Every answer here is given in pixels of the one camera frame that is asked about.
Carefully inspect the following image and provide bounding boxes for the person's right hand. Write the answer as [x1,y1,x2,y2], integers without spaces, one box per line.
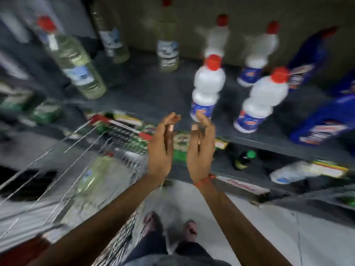
[186,111,217,185]

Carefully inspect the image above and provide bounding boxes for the person's left hand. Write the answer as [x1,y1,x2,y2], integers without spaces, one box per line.
[147,112,182,181]

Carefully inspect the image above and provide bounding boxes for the person's left forearm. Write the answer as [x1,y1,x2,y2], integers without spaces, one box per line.
[26,172,167,266]

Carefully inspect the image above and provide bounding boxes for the person's right forearm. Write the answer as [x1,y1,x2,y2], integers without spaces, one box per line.
[194,177,293,266]

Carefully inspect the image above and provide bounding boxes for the red thread wristband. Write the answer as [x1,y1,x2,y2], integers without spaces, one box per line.
[193,174,216,188]

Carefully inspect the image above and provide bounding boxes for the dark metal store shelf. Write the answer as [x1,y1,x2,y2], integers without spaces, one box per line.
[0,0,355,219]

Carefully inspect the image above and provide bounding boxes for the white bottle with red cap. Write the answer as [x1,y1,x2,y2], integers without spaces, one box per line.
[233,66,290,134]
[190,54,226,123]
[203,14,231,60]
[237,21,280,88]

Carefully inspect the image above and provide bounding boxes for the dark bottle with green cap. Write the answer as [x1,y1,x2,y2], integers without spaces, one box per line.
[234,150,257,171]

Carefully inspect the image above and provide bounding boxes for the red and white shelf label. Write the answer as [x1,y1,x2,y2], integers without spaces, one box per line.
[216,175,271,196]

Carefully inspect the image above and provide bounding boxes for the clear bottle in cart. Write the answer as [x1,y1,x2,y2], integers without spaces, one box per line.
[60,155,117,227]

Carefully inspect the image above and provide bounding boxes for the person's left foot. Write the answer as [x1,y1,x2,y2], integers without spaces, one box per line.
[142,211,164,241]

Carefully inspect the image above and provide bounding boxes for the person's foot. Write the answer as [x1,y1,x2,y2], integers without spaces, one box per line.
[142,211,164,241]
[183,219,199,243]

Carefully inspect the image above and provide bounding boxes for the person's right foot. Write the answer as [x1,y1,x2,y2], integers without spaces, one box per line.
[183,219,199,243]

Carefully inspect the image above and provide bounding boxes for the clear bottle with red cap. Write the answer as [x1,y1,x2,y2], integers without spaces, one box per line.
[90,0,130,64]
[155,0,180,73]
[37,15,107,100]

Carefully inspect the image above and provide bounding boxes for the white bottle lying down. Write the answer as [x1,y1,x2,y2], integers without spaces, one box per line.
[270,161,319,185]

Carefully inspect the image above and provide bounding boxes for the person's dark trousers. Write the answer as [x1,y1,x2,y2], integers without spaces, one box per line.
[122,233,232,266]

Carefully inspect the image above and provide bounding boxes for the green packet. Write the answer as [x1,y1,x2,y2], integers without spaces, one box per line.
[0,83,34,114]
[29,99,64,125]

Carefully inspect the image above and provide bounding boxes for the blue cleaner bottle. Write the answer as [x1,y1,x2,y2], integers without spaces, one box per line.
[290,94,355,147]

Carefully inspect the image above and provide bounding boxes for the blue bottle with red cap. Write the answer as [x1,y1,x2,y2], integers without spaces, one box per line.
[286,26,339,93]

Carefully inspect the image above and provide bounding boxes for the metal wire shopping cart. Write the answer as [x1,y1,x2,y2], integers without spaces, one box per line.
[0,115,156,266]

